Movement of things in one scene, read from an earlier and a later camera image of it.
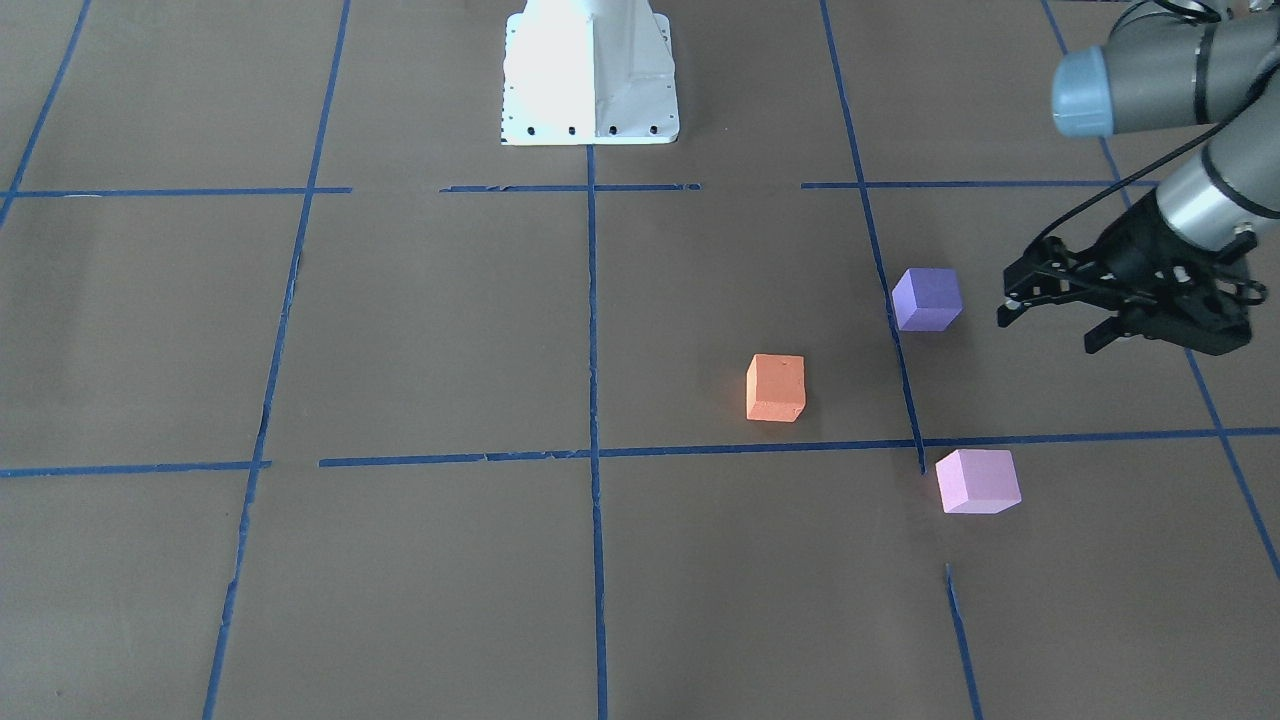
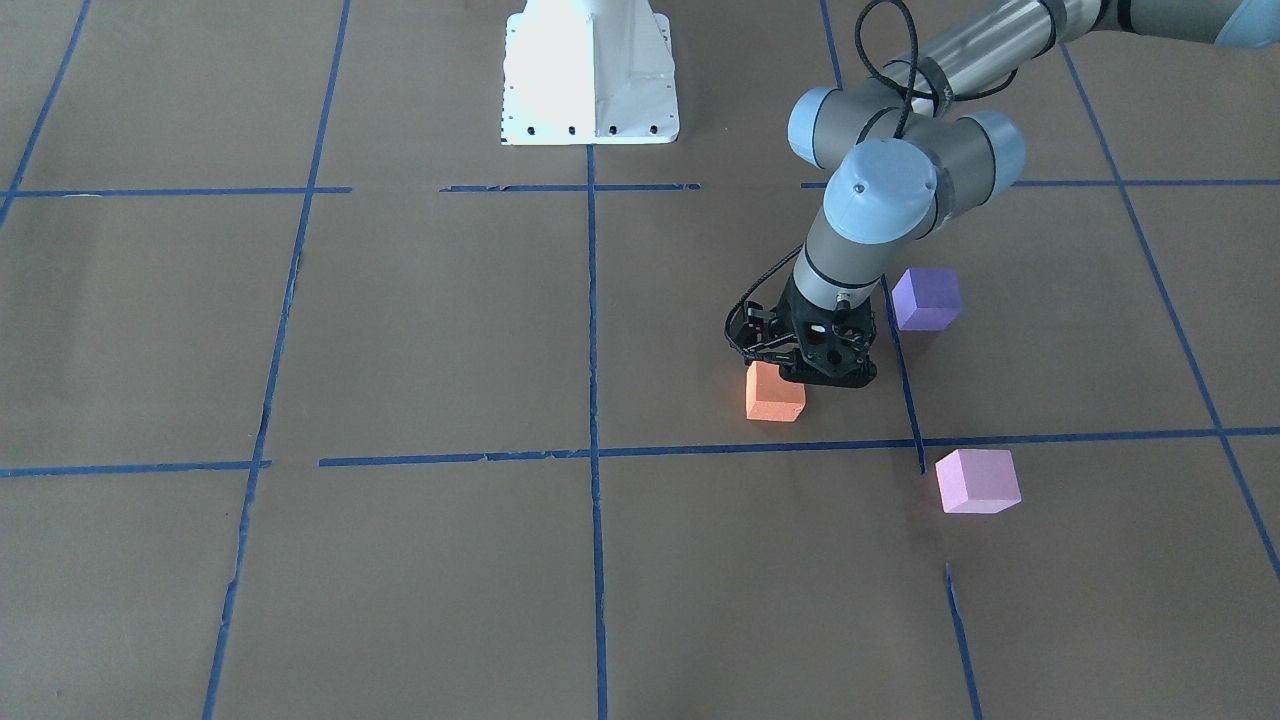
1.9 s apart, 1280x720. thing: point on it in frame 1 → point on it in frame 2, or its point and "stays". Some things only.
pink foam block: [978, 481] stays
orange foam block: [776, 387] stays
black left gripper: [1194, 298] → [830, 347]
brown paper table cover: [322, 400] stays
